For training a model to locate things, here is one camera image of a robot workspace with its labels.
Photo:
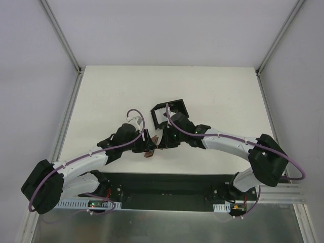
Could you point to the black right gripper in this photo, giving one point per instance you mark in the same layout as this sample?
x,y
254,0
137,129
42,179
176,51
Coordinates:
x,y
164,142

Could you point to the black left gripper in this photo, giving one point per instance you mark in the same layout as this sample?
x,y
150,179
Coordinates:
x,y
146,144

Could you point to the brown leather card holder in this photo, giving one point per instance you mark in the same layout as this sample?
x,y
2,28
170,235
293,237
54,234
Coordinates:
x,y
150,153

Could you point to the black plastic card box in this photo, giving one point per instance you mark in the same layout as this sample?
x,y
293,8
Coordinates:
x,y
158,112

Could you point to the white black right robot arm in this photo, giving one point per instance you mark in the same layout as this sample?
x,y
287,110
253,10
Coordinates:
x,y
266,158

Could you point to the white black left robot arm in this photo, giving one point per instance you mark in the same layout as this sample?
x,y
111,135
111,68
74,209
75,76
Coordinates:
x,y
49,183

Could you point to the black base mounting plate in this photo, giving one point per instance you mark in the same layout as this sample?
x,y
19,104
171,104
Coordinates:
x,y
173,192

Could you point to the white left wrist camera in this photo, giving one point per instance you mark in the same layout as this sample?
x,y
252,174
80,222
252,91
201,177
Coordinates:
x,y
135,121

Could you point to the white right cable duct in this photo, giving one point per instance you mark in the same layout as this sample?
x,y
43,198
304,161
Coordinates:
x,y
229,208

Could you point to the white cable duct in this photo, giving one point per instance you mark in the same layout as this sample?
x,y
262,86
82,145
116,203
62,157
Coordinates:
x,y
88,204
229,208

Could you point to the white left cable duct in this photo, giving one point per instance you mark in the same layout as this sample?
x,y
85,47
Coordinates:
x,y
88,204

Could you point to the left rear aluminium post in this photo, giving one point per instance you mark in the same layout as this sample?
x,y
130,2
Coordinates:
x,y
60,35

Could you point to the aluminium post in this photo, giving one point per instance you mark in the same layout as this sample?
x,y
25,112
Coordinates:
x,y
297,7
60,35

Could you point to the right aluminium side rail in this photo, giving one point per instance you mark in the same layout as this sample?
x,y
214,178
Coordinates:
x,y
301,213

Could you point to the right rear aluminium post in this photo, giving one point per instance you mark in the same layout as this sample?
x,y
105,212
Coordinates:
x,y
297,7

